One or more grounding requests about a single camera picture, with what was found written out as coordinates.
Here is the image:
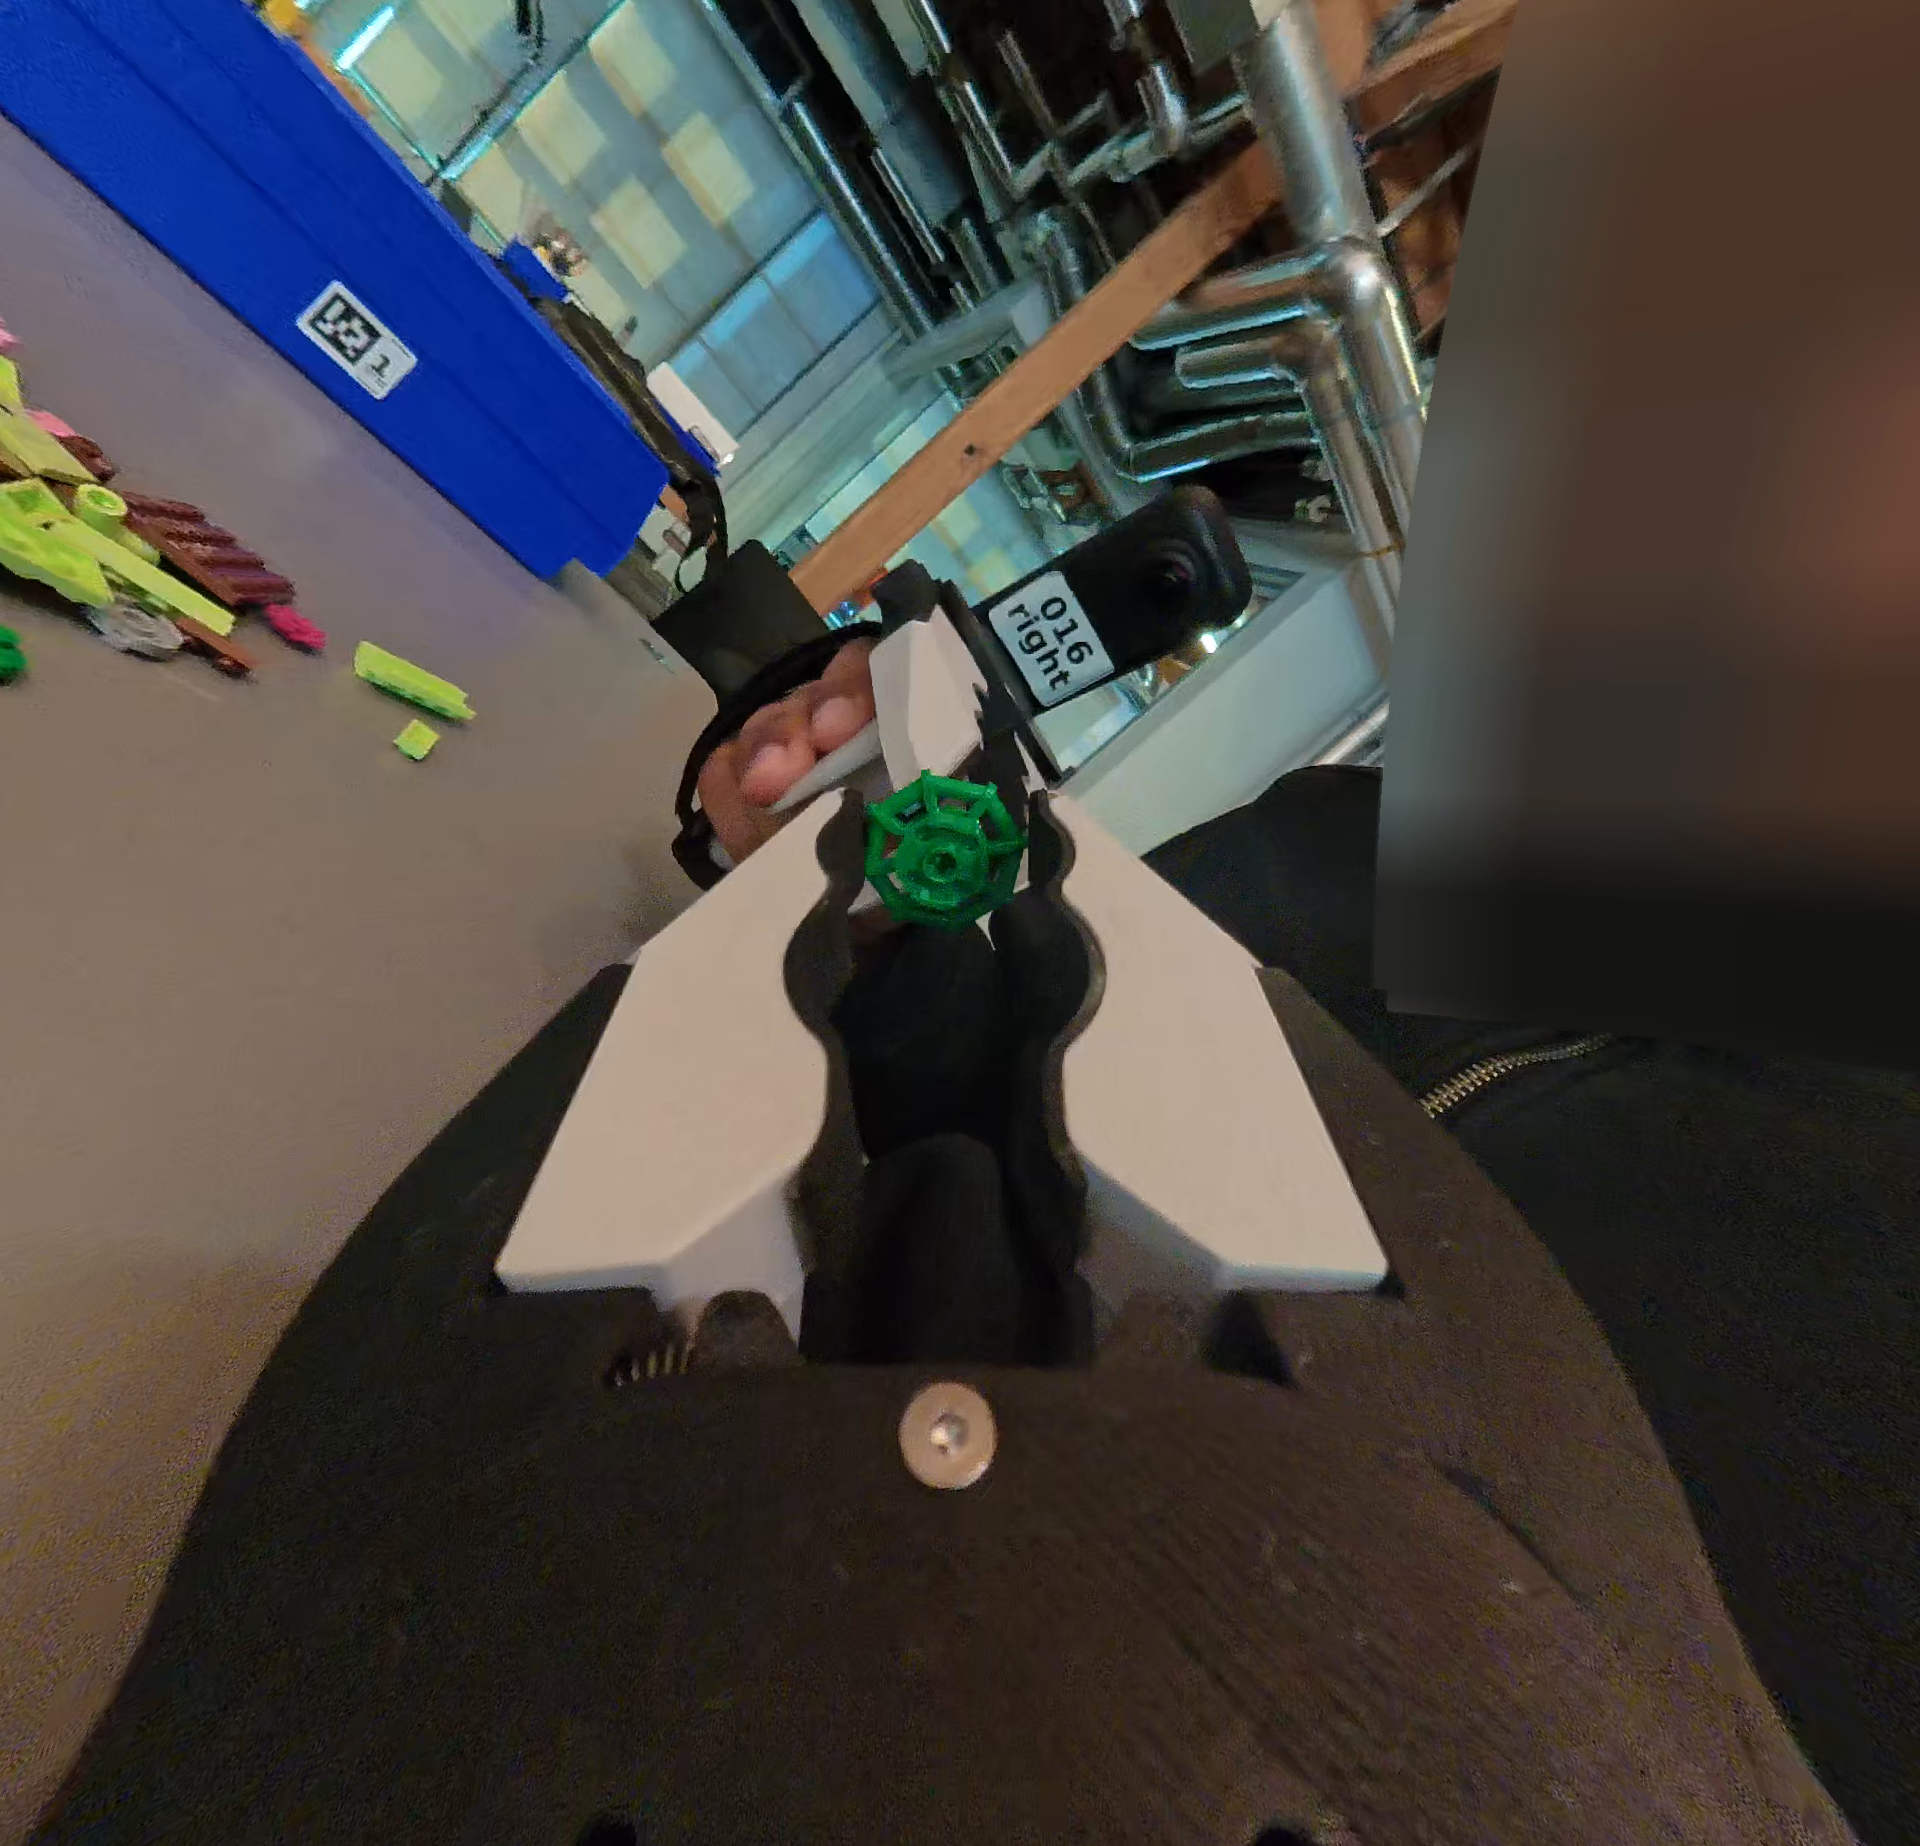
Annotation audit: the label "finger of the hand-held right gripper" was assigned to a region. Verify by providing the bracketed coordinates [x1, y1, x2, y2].
[871, 619, 994, 796]
[982, 698, 1060, 828]

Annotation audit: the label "blue storage bin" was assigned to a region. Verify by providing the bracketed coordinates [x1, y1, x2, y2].
[0, 0, 669, 580]

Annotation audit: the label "lime studded brick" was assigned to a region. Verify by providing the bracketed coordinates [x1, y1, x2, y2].
[351, 641, 478, 724]

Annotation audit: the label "green spoked wheel piece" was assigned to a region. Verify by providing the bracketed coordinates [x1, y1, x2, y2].
[866, 771, 1034, 927]

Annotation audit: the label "dark maroon studded plate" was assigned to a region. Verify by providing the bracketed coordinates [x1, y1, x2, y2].
[118, 489, 299, 614]

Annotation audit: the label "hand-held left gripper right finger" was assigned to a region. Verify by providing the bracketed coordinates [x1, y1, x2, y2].
[996, 799, 1394, 1294]

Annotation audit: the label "pile of colourful toy bricks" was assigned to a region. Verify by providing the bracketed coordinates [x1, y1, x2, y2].
[0, 324, 302, 678]

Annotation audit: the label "silver ventilation pipes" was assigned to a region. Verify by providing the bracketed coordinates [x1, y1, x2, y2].
[645, 0, 1502, 558]

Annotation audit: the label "wooden beam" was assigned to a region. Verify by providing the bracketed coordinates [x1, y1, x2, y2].
[795, 151, 1293, 602]

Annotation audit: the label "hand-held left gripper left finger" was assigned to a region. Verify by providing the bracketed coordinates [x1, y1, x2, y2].
[496, 804, 880, 1340]

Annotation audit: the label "person's right hand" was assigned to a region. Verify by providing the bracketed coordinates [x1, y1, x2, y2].
[703, 672, 883, 887]

